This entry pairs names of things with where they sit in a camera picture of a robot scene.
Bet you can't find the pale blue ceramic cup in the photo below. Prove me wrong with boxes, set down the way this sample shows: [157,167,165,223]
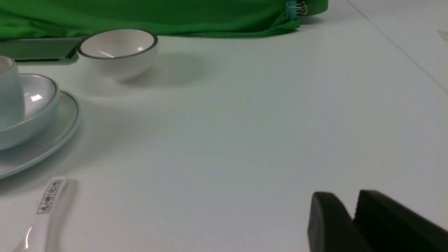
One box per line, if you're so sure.
[0,55,25,129]

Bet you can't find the blue binder clip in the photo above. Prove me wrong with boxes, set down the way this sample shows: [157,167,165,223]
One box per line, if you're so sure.
[285,0,308,20]

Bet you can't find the small black-rimmed white bowl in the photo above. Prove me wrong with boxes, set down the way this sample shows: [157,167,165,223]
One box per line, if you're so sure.
[76,29,159,83]

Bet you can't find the white spoon with characters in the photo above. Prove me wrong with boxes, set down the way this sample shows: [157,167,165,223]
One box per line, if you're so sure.
[13,176,77,252]

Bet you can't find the green backdrop cloth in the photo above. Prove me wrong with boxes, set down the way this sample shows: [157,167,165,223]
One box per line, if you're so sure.
[0,0,329,40]

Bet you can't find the pale blue bowl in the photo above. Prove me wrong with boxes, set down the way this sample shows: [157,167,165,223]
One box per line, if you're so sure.
[0,73,61,150]

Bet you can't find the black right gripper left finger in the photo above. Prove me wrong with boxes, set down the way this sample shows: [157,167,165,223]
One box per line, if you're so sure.
[307,191,373,252]

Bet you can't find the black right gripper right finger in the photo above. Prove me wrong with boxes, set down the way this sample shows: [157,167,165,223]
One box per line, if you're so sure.
[353,190,448,252]

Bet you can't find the pale blue plate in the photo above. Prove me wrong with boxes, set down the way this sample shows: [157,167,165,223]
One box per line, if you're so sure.
[0,91,82,179]

